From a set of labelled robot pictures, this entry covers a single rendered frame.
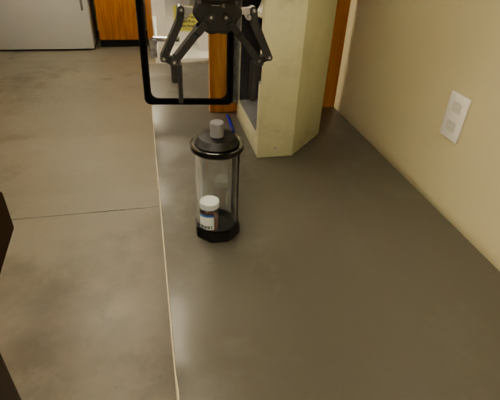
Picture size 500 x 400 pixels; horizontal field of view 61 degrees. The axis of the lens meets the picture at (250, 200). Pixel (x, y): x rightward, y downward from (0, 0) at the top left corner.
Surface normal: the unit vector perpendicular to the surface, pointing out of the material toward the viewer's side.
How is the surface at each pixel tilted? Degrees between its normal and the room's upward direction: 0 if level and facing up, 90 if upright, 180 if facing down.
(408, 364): 0
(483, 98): 90
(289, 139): 90
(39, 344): 0
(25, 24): 90
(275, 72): 90
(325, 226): 0
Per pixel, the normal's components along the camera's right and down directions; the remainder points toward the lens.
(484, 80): -0.97, 0.09
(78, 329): 0.04, -0.83
